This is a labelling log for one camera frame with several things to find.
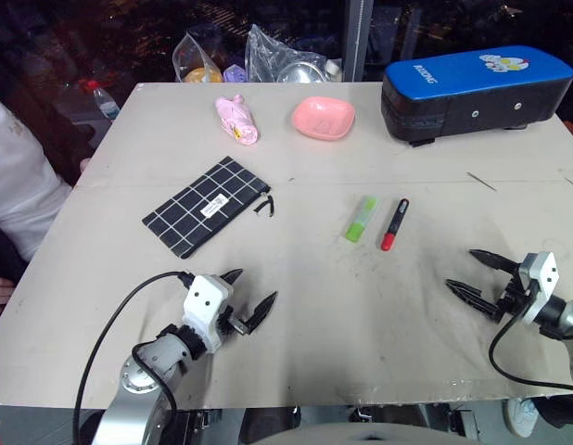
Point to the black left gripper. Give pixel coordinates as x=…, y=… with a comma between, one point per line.
x=227, y=322

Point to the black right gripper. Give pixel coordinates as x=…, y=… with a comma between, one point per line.
x=513, y=296

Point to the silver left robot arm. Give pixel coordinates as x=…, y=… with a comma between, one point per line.
x=143, y=371

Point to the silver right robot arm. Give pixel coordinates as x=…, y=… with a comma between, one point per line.
x=569, y=320

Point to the black grid pencil pouch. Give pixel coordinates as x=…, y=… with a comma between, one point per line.
x=198, y=208

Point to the thin stick on table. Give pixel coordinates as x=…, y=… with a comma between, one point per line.
x=481, y=181

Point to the red and black marker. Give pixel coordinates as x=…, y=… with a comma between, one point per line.
x=394, y=227

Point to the green highlighter pen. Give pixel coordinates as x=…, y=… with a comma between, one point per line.
x=359, y=221

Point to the white sneaker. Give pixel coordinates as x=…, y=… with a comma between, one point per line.
x=522, y=417

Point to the blue and black boxing pad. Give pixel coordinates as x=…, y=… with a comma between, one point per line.
x=472, y=92

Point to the pink plastic dish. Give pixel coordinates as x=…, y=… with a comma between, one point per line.
x=322, y=118

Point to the purple plastic item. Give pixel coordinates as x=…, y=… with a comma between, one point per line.
x=234, y=74

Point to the clear bag with metal bowl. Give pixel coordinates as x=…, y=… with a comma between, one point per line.
x=286, y=65

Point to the clear plastic bag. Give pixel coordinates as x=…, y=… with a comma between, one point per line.
x=198, y=65

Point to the red-capped water bottle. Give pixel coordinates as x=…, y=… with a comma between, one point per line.
x=105, y=104

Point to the person in white shirt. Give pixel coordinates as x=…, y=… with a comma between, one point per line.
x=22, y=185

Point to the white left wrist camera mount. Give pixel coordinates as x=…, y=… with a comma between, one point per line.
x=204, y=301

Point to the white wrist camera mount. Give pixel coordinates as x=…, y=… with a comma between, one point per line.
x=204, y=301
x=541, y=278

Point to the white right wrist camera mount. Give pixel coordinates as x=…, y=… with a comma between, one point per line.
x=541, y=278

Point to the grey metal window post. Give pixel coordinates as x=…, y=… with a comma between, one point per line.
x=360, y=41

